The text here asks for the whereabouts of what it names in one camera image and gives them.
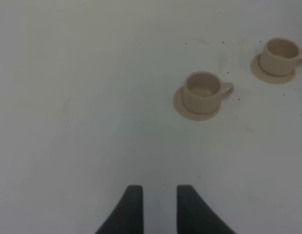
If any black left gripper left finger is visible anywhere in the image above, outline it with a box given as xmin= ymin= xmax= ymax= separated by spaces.
xmin=96 ymin=185 xmax=143 ymax=234

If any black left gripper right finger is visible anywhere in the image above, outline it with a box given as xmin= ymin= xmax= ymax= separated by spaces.
xmin=177 ymin=185 xmax=235 ymax=234

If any tan saucer front left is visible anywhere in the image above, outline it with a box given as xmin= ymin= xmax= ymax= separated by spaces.
xmin=173 ymin=87 xmax=221 ymax=121

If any tan saucer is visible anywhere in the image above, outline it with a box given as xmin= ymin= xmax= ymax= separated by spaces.
xmin=250 ymin=54 xmax=296 ymax=84
xmin=173 ymin=87 xmax=221 ymax=121

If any brown teacup front left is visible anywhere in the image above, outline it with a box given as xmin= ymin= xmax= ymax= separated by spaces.
xmin=182 ymin=72 xmax=235 ymax=114

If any brown teacup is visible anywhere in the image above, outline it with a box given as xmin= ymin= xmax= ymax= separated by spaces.
xmin=259 ymin=38 xmax=302 ymax=76
xmin=182 ymin=72 xmax=235 ymax=114

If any tan saucer near centre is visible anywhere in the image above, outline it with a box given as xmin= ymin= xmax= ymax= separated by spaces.
xmin=250 ymin=54 xmax=296 ymax=84

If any brown teacup near centre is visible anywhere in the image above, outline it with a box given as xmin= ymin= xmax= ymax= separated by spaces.
xmin=259 ymin=38 xmax=302 ymax=76

